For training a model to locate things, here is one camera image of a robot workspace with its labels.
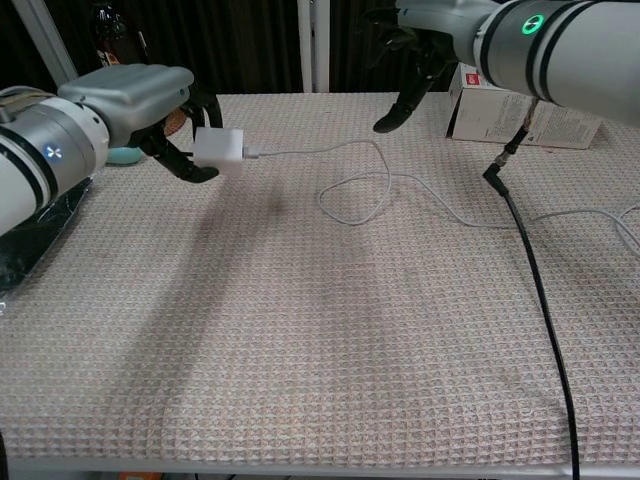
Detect light blue massage roller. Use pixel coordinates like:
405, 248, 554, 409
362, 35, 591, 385
106, 144, 144, 167

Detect brown glass bottle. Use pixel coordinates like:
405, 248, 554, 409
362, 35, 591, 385
89, 1, 149, 69

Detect round brown woven coaster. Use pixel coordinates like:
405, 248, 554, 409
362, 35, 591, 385
164, 106, 189, 137

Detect white frame post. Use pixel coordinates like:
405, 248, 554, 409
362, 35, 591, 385
23, 0, 80, 84
296, 0, 332, 94

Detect black curtain panel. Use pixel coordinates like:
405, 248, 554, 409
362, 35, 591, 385
48, 0, 302, 97
326, 0, 452, 94

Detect black right hand cable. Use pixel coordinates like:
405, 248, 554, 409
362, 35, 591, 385
481, 96, 582, 480

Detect white usb cable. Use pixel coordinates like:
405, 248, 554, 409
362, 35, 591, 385
241, 139, 640, 252

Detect beige woven tablecloth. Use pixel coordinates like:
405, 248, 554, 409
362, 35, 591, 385
0, 91, 640, 474

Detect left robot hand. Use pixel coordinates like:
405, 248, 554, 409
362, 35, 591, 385
56, 63, 225, 186

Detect white product box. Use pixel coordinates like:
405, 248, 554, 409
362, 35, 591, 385
444, 61, 604, 152

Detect packaged black socks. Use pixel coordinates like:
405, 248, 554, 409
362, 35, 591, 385
0, 174, 94, 317

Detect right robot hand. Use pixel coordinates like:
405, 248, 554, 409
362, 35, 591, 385
364, 0, 489, 134

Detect white charger adapter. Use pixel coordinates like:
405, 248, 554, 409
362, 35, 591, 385
193, 126, 247, 177

